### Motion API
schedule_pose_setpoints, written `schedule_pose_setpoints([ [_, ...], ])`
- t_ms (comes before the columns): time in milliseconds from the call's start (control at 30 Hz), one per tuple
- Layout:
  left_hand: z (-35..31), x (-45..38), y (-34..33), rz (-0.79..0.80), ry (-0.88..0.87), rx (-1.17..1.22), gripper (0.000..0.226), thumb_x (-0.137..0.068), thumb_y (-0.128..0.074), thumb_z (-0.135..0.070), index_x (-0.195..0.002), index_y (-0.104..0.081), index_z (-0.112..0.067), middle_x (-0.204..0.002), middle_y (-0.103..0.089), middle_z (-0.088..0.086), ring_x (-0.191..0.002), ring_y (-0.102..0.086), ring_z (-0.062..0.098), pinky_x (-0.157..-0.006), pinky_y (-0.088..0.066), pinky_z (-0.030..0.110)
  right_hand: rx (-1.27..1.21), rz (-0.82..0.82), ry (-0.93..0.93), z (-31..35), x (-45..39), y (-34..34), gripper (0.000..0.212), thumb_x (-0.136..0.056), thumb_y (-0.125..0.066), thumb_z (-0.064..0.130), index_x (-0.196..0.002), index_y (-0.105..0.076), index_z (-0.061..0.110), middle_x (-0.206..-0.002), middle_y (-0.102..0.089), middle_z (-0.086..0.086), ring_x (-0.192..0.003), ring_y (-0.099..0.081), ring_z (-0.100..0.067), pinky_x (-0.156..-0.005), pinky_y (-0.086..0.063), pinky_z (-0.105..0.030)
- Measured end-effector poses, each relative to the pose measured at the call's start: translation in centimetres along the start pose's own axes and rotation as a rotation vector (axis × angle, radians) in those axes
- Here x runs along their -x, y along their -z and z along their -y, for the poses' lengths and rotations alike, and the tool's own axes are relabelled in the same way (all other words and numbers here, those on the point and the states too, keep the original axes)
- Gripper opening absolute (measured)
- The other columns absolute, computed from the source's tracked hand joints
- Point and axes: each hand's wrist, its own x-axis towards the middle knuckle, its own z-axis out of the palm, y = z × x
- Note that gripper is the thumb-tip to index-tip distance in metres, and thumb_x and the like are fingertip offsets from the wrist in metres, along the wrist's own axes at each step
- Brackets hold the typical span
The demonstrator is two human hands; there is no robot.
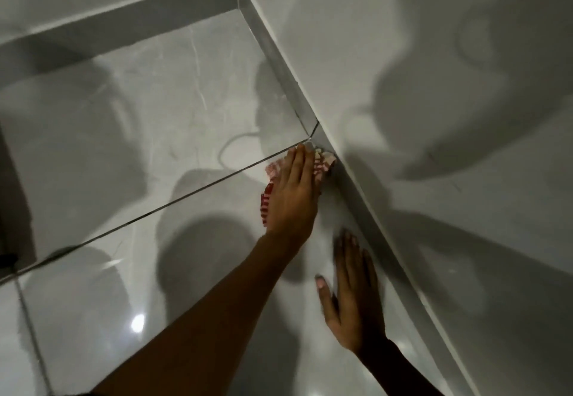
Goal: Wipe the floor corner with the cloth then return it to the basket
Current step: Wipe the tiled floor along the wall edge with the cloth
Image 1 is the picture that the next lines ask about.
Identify person's left hand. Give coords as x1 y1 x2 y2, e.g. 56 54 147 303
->
264 144 323 247

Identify person's right hand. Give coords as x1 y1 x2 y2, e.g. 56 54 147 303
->
315 229 389 357

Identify red white striped cloth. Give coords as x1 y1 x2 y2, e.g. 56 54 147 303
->
260 147 338 228

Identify person's left forearm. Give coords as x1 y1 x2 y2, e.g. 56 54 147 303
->
90 233 310 396

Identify person's right forearm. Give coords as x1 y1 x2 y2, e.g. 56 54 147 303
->
356 337 446 396

